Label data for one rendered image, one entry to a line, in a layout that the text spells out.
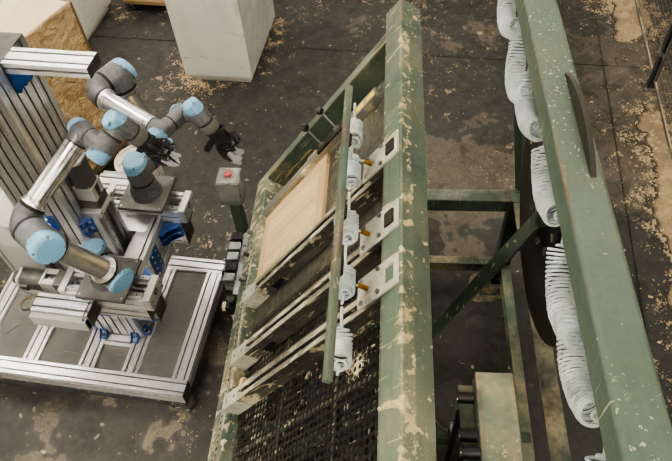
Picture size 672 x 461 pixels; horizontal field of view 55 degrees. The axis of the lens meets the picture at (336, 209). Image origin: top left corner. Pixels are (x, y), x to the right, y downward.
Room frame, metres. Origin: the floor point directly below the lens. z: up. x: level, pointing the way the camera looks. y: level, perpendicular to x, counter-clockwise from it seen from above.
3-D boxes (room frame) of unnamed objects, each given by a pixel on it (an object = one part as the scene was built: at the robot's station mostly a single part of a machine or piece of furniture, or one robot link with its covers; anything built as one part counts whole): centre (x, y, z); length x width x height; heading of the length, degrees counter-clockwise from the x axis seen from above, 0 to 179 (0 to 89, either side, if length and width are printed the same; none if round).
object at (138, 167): (2.09, 0.90, 1.20); 0.13 x 0.12 x 0.14; 142
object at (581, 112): (1.16, -0.61, 1.85); 0.80 x 0.06 x 0.80; 173
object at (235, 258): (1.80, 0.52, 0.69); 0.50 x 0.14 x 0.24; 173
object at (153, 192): (2.08, 0.91, 1.09); 0.15 x 0.15 x 0.10
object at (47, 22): (3.34, 1.77, 0.63); 0.50 x 0.42 x 1.25; 151
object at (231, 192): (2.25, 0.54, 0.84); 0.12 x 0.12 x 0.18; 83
